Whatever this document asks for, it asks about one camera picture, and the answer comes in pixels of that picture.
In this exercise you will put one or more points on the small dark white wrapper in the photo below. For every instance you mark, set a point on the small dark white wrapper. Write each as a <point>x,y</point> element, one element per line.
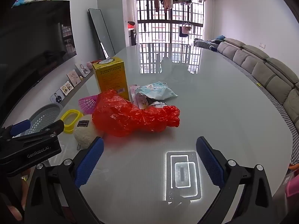
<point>158,104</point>

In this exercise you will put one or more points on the cartoon printed wrapper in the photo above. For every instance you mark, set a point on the cartoon printed wrapper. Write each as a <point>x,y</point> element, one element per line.
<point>142,101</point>

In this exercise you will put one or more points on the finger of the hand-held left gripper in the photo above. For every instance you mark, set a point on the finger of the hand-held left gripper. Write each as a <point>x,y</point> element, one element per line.
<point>51,126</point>
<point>21,126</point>

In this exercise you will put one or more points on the pink plastic object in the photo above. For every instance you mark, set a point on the pink plastic object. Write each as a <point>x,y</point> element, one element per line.
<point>293,183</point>

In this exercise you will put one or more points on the white round fluffy ball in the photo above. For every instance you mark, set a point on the white round fluffy ball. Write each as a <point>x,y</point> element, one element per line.
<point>86,135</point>

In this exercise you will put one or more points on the person's left hand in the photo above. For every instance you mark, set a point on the person's left hand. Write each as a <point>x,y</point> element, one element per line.
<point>15,212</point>

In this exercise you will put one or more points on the black wall television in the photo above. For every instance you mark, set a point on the black wall television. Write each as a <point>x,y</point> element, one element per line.
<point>35,39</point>

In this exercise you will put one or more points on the blue cushion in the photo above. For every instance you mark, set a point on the blue cushion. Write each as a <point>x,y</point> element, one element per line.
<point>220,37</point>

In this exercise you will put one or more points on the pink wrapper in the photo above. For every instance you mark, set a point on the pink wrapper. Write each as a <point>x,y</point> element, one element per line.
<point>133,91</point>

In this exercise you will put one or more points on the scalloped photo frame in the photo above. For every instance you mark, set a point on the scalloped photo frame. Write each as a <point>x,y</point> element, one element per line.
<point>67,88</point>

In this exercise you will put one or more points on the tall leaning mirror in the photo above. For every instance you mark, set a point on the tall leaning mirror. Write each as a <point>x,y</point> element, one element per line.
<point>100,32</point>

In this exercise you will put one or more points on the dark tall cabinet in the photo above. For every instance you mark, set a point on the dark tall cabinet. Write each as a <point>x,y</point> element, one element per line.
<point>133,37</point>

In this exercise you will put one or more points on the pale blue wipes packet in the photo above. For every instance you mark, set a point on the pale blue wipes packet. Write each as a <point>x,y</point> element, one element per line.
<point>158,89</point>

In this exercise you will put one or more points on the white curtain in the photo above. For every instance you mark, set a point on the white curtain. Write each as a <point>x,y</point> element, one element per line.
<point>209,16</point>

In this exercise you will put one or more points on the red plastic bag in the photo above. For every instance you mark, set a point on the red plastic bag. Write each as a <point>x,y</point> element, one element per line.
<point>128,116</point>

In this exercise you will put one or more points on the dark window grille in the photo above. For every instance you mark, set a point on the dark window grille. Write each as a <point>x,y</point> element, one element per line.
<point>149,11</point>

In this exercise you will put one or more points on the checkered blanket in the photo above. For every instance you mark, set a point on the checkered blanket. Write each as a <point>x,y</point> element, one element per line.
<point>203,43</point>

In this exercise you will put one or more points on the pale baby photo frame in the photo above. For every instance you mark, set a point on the pale baby photo frame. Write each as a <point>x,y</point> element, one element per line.
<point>74,77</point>

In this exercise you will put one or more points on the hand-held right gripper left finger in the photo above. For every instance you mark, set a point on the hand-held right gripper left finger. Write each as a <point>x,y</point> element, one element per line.
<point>90,161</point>

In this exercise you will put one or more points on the white child photo frame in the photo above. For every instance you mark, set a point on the white child photo frame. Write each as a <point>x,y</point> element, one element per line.
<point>83,69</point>

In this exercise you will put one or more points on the red object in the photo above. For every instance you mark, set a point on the red object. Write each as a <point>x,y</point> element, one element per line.
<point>131,24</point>

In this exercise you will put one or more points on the dark portrait photo frame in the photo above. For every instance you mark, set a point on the dark portrait photo frame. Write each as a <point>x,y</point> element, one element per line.
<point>57,96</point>

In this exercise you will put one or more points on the pink plastic mesh cone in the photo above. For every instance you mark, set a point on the pink plastic mesh cone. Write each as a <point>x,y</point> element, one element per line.
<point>87,103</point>

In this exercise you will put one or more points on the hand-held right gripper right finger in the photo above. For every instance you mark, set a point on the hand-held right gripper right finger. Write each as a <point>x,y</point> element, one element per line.
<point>209,161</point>

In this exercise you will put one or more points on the grey perforated plastic basket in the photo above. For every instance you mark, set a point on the grey perforated plastic basket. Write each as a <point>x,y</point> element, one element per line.
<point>44,114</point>

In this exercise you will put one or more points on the pink plush toy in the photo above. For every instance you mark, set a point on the pink plush toy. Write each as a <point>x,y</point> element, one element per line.
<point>89,64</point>

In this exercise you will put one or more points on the yellow cardboard box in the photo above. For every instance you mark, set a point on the yellow cardboard box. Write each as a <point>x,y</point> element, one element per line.
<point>112,77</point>

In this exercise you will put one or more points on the grey white television cabinet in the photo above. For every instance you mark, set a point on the grey white television cabinet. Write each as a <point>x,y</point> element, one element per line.
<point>78,90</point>

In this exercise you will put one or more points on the beige sectional sofa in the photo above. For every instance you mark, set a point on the beige sectional sofa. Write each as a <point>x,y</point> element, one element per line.
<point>264,74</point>

